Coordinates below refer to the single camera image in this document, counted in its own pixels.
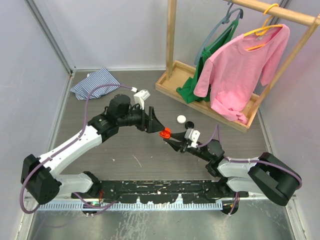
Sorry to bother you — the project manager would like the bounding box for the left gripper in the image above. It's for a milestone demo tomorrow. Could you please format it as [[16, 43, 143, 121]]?
[[117, 103, 165, 133]]

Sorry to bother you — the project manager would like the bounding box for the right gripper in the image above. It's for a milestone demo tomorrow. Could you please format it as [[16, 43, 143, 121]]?
[[163, 130, 212, 162]]

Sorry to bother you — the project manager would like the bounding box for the orange earbud charging case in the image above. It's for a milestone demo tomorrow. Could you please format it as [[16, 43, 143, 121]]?
[[159, 127, 172, 139]]

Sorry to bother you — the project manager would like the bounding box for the white earbud charging case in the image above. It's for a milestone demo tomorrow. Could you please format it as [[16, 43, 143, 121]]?
[[176, 114, 187, 124]]

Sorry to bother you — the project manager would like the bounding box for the wooden clothes rack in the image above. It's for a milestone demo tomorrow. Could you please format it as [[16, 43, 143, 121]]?
[[155, 0, 320, 133]]

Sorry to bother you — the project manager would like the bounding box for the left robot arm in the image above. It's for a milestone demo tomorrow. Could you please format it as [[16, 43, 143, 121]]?
[[21, 89, 165, 205]]

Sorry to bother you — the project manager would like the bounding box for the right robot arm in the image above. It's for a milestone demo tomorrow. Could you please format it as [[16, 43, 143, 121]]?
[[159, 128, 302, 206]]

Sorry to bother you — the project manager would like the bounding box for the green garment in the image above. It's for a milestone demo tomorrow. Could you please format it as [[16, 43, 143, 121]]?
[[176, 19, 239, 104]]

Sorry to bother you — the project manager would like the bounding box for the pink t-shirt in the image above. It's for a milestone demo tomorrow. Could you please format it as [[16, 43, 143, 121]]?
[[193, 24, 290, 125]]

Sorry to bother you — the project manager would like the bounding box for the blue striped cloth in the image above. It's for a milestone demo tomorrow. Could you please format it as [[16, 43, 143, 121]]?
[[70, 68, 120, 101]]

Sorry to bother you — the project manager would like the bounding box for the yellow hanger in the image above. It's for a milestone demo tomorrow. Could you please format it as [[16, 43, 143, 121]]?
[[243, 3, 282, 41]]

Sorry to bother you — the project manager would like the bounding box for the grey hanger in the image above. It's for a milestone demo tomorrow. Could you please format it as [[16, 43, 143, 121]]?
[[194, 2, 244, 65]]

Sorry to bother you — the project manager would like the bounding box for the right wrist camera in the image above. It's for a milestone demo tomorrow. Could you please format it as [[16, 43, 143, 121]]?
[[184, 128, 201, 148]]

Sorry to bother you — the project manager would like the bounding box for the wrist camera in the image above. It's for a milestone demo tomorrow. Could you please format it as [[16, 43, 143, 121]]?
[[184, 128, 201, 148], [133, 89, 150, 110]]

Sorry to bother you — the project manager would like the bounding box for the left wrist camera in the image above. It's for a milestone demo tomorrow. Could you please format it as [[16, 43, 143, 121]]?
[[133, 89, 150, 110]]

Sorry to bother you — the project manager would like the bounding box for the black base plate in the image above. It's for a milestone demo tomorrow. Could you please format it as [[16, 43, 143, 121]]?
[[79, 180, 236, 204]]

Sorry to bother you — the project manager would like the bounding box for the white slotted cable duct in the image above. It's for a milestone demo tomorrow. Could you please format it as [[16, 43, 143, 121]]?
[[38, 200, 223, 211]]

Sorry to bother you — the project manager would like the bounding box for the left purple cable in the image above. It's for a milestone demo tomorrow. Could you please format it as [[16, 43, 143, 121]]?
[[19, 83, 138, 217]]

